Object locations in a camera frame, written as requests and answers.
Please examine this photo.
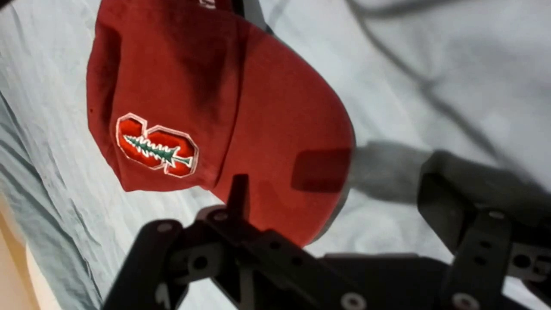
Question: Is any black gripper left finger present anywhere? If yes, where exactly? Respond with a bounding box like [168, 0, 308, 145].
[101, 176, 368, 310]

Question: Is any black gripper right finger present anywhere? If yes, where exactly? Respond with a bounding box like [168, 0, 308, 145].
[416, 151, 551, 310]

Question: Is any red baseball cap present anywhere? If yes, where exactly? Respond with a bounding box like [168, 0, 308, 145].
[86, 0, 354, 247]

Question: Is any blue bed sheet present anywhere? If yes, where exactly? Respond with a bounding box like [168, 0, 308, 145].
[0, 0, 551, 310]

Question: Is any wooden bed frame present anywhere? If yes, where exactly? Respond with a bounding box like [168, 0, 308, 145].
[0, 199, 61, 310]

